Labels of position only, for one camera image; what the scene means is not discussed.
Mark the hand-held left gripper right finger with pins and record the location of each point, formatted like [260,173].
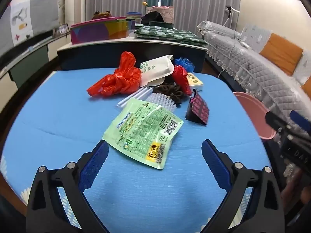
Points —
[216,165]

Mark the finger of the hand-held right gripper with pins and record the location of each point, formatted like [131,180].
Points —
[274,120]
[300,120]

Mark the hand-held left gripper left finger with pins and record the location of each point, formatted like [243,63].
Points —
[93,167]

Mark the pink bucket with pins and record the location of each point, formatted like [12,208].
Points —
[252,116]

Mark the green snack packet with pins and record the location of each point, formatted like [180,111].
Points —
[141,131]

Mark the dark pink-patterned packet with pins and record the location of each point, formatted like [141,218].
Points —
[200,106]

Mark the white straw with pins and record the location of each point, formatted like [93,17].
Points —
[134,97]
[128,97]
[141,96]

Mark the white bubble wrap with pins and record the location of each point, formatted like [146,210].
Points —
[160,100]

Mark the yellow tissue pack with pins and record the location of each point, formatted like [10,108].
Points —
[195,81]

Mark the brown scrunchie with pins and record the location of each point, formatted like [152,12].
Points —
[170,91]

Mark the large red plastic bag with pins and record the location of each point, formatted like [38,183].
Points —
[116,80]

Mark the small red plastic bag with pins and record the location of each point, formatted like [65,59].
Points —
[181,77]

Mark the blue plastic bag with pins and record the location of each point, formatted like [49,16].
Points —
[184,64]

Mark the person's right hand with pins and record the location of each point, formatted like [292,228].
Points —
[292,194]

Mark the orange cushion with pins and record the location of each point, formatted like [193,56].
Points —
[307,85]
[281,53]

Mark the blue mat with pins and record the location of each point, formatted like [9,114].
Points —
[60,116]

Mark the grey quilted sofa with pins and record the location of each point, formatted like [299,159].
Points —
[243,60]

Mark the coffee table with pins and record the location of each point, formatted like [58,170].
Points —
[121,55]

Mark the television cabinet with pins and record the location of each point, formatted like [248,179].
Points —
[31,60]

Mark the green checked cloth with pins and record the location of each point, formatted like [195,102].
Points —
[170,35]

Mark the colourful box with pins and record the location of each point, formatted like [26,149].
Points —
[97,31]

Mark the dark green tray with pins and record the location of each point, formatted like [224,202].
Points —
[160,24]

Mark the brown teapot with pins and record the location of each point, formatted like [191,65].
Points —
[100,15]

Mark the pink lace basket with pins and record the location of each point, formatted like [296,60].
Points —
[165,13]

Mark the stack of bowls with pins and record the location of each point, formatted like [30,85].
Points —
[133,16]

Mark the grey television cover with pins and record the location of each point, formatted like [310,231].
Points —
[41,14]

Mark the yellow flower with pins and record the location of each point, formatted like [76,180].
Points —
[145,4]

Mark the camera on stand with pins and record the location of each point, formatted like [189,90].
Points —
[232,11]

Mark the photo frame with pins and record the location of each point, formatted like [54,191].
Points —
[62,29]

